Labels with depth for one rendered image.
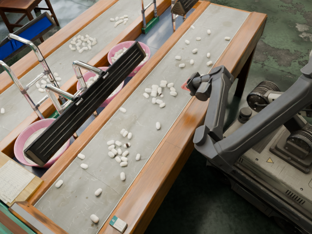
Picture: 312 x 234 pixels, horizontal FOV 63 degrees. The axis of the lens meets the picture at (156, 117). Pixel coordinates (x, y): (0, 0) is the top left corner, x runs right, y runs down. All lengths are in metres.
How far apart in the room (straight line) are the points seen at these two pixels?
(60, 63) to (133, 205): 1.05
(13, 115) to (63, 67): 0.42
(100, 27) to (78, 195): 1.23
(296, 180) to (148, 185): 0.80
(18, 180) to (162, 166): 0.62
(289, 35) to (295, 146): 1.96
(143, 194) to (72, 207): 0.30
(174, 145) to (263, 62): 1.84
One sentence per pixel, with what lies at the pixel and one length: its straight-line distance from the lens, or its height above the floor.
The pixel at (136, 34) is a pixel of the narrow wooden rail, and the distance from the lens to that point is 1.90.
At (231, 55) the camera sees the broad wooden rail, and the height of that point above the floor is 0.76.
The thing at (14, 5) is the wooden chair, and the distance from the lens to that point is 3.30.
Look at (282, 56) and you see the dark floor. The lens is 2.96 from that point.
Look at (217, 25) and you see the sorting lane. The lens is 1.90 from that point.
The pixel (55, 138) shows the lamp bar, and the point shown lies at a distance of 0.91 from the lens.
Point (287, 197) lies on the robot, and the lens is 1.61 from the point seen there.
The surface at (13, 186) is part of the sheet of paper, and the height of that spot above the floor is 0.78.
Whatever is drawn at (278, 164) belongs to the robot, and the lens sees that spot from 1.55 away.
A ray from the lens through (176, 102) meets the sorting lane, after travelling 1.35.
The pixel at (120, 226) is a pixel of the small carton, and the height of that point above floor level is 0.79.
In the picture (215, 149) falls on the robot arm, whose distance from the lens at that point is 0.73.
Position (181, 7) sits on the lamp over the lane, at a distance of 1.39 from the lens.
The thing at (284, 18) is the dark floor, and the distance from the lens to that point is 3.55.
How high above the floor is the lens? 1.77
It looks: 52 degrees down
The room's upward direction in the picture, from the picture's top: 7 degrees counter-clockwise
